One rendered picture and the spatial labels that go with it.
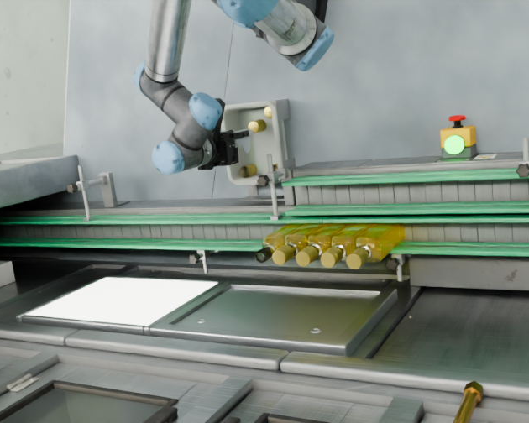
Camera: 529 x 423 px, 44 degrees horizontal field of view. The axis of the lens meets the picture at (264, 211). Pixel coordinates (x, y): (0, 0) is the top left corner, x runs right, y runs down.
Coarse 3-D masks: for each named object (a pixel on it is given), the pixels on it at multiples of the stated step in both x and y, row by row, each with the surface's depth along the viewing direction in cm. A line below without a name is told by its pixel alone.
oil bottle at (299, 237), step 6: (300, 228) 157; (306, 228) 156; (312, 228) 156; (318, 228) 157; (288, 234) 153; (294, 234) 152; (300, 234) 151; (306, 234) 151; (288, 240) 150; (294, 240) 150; (300, 240) 149; (306, 240) 151; (300, 246) 149; (306, 246) 151
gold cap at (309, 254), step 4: (304, 248) 144; (308, 248) 143; (312, 248) 144; (300, 252) 141; (304, 252) 141; (308, 252) 142; (312, 252) 143; (316, 252) 144; (296, 256) 142; (300, 256) 142; (304, 256) 141; (308, 256) 141; (312, 256) 142; (316, 256) 144; (296, 260) 142; (300, 260) 142; (304, 260) 141; (308, 260) 141; (312, 260) 142; (300, 264) 142; (304, 264) 141
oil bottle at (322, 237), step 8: (328, 224) 159; (336, 224) 158; (344, 224) 157; (320, 232) 151; (328, 232) 150; (336, 232) 151; (312, 240) 148; (320, 240) 147; (328, 240) 147; (328, 248) 147; (320, 256) 147
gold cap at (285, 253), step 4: (280, 248) 145; (284, 248) 145; (288, 248) 146; (292, 248) 147; (276, 252) 144; (280, 252) 144; (284, 252) 144; (288, 252) 145; (292, 252) 146; (272, 256) 145; (276, 256) 144; (280, 256) 144; (284, 256) 143; (288, 256) 145; (292, 256) 147; (276, 260) 145; (280, 260) 144; (284, 260) 144; (288, 260) 146; (280, 264) 144
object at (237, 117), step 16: (224, 112) 180; (240, 112) 185; (256, 112) 183; (272, 112) 173; (224, 128) 181; (240, 128) 186; (272, 128) 182; (256, 144) 185; (272, 144) 183; (240, 160) 187; (256, 160) 186; (272, 160) 184; (240, 176) 186; (256, 176) 184
